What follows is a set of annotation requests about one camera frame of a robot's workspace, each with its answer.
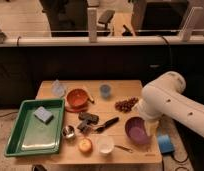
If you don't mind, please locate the bunch of red grapes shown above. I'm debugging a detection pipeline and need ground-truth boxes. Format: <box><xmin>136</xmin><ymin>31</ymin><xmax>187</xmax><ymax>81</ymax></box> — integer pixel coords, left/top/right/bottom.
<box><xmin>115</xmin><ymin>98</ymin><xmax>138</xmax><ymax>113</ymax></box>

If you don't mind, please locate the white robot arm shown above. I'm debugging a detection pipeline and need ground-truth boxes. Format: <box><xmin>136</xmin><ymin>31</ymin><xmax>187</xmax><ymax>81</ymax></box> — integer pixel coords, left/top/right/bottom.
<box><xmin>134</xmin><ymin>71</ymin><xmax>204</xmax><ymax>138</ymax></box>

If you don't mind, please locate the purple bowl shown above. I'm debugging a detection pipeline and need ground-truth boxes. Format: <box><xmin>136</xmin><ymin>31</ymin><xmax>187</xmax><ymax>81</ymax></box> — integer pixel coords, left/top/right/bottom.
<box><xmin>125</xmin><ymin>117</ymin><xmax>151</xmax><ymax>145</ymax></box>

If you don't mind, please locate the red orange bowl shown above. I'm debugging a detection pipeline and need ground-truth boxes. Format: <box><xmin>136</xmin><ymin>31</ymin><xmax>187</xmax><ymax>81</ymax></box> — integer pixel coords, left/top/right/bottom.
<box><xmin>66</xmin><ymin>88</ymin><xmax>88</xmax><ymax>108</ymax></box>

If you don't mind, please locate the metal spoon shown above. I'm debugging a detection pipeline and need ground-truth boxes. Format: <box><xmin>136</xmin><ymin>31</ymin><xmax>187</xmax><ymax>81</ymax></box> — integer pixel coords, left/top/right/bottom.
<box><xmin>114</xmin><ymin>145</ymin><xmax>133</xmax><ymax>153</ymax></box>

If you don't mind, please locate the white cup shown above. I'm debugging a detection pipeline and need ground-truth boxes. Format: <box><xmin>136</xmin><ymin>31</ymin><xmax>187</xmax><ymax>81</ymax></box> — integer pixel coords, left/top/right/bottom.
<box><xmin>97</xmin><ymin>135</ymin><xmax>114</xmax><ymax>155</ymax></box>

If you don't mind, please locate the blue plastic cup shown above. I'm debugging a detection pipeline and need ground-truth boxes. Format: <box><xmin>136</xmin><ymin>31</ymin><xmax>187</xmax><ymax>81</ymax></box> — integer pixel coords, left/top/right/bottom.
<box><xmin>100</xmin><ymin>84</ymin><xmax>111</xmax><ymax>99</ymax></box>

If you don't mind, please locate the wooden spoon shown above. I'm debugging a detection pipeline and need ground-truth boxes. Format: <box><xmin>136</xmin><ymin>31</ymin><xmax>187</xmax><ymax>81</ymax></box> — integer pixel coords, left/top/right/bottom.
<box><xmin>83</xmin><ymin>86</ymin><xmax>95</xmax><ymax>104</ymax></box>

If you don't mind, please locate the orange fruit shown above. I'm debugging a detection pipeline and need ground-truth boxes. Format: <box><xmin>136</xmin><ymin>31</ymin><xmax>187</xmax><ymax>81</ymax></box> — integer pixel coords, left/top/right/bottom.
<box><xmin>78</xmin><ymin>138</ymin><xmax>93</xmax><ymax>153</ymax></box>

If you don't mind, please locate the small metal cup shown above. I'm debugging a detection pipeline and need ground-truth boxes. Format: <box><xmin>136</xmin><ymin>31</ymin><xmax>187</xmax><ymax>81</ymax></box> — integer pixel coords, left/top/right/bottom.
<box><xmin>62</xmin><ymin>125</ymin><xmax>75</xmax><ymax>140</ymax></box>

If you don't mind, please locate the orange plate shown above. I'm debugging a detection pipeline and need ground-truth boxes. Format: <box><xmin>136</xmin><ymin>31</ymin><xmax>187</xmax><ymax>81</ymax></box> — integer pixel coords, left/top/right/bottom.
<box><xmin>65</xmin><ymin>106</ymin><xmax>88</xmax><ymax>113</ymax></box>

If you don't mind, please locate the blue sponge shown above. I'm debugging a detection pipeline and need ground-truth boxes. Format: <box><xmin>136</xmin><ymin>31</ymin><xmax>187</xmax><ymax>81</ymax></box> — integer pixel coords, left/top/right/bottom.
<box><xmin>33</xmin><ymin>106</ymin><xmax>53</xmax><ymax>124</ymax></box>

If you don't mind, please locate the green plastic tray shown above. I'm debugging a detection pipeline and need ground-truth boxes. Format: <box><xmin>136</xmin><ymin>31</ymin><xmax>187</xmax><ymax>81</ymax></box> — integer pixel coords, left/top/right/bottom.
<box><xmin>4</xmin><ymin>99</ymin><xmax>65</xmax><ymax>157</ymax></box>

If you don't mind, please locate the black handled spatula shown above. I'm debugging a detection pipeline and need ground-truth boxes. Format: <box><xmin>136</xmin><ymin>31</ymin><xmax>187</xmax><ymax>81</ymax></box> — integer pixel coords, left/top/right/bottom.
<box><xmin>94</xmin><ymin>117</ymin><xmax>119</xmax><ymax>133</ymax></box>

